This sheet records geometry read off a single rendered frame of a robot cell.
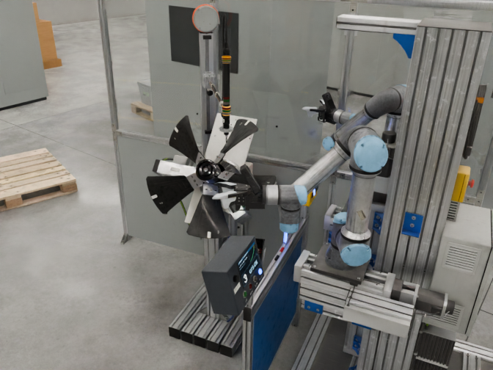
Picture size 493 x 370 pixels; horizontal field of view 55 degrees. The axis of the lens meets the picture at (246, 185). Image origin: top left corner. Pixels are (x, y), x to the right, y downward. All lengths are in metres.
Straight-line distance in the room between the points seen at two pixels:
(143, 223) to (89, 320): 0.95
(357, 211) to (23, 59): 6.78
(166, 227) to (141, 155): 0.63
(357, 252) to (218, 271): 0.55
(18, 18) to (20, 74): 0.80
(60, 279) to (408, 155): 2.77
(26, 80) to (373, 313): 6.87
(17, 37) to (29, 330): 5.29
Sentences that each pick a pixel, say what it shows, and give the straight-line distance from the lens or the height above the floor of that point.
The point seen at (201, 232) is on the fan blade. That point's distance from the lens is 2.43.
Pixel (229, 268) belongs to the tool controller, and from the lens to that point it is 1.69.
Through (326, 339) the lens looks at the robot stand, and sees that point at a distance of 2.96.
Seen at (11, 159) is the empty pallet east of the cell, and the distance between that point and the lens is 5.73.
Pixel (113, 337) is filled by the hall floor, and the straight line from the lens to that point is 3.31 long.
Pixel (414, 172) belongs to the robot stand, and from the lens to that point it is 2.03.
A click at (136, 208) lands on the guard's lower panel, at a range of 3.95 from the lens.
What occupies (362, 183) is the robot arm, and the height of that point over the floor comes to 1.51.
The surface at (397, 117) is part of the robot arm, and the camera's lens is 2.44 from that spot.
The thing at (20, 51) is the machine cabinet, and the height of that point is 0.81.
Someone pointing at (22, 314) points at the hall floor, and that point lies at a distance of 3.66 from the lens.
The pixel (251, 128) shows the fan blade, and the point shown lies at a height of 1.41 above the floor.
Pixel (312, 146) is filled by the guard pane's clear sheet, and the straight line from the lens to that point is 3.05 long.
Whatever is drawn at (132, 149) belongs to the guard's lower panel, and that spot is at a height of 0.87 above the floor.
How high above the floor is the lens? 2.27
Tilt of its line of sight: 27 degrees down
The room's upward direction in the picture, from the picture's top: 1 degrees clockwise
